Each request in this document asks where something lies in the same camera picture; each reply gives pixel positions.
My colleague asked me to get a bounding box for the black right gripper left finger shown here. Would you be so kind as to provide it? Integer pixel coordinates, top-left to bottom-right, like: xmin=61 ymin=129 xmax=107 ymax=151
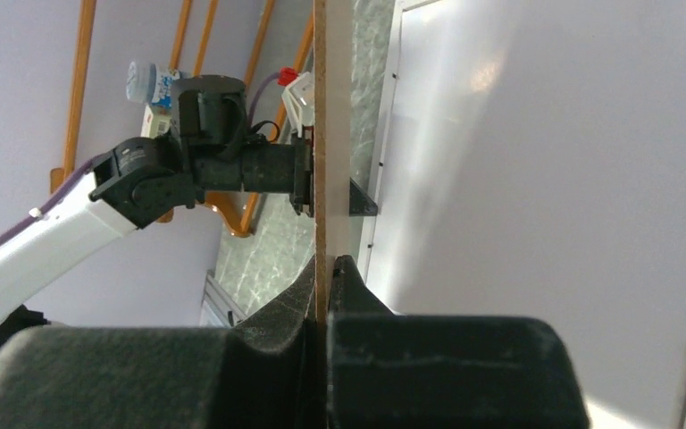
xmin=0 ymin=264 xmax=314 ymax=428

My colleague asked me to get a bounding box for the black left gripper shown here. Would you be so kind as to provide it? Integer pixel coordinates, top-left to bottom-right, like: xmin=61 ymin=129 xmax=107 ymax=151
xmin=168 ymin=75 xmax=379 ymax=217

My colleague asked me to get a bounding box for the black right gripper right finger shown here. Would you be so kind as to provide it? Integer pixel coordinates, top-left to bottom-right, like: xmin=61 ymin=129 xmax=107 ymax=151
xmin=326 ymin=256 xmax=590 ymax=428

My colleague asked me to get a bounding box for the brown frame backing board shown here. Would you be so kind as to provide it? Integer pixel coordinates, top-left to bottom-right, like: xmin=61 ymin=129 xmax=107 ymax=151
xmin=313 ymin=0 xmax=356 ymax=324

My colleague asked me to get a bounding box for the white picture frame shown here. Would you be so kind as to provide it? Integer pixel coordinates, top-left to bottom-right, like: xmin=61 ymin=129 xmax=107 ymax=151
xmin=355 ymin=0 xmax=686 ymax=429

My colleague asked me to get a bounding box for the white red small box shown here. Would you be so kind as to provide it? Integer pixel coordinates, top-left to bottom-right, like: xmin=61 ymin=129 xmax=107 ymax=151
xmin=140 ymin=105 xmax=172 ymax=139

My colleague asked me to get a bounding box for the blue white round tin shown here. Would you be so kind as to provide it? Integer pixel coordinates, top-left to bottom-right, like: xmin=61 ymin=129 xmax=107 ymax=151
xmin=126 ymin=61 xmax=191 ymax=109

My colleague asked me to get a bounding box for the orange wooden rack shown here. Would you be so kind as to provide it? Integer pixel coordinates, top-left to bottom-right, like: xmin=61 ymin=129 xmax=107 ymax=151
xmin=49 ymin=0 xmax=317 ymax=240

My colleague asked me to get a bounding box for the aluminium rail frame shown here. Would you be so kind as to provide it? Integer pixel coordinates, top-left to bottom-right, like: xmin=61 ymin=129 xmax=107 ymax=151
xmin=199 ymin=269 xmax=247 ymax=328

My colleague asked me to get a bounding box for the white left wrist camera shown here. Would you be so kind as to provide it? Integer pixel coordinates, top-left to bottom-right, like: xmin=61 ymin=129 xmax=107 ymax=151
xmin=278 ymin=67 xmax=315 ymax=138

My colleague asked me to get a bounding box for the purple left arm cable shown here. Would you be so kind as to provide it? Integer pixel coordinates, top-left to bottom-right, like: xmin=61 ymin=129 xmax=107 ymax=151
xmin=0 ymin=71 xmax=285 ymax=271

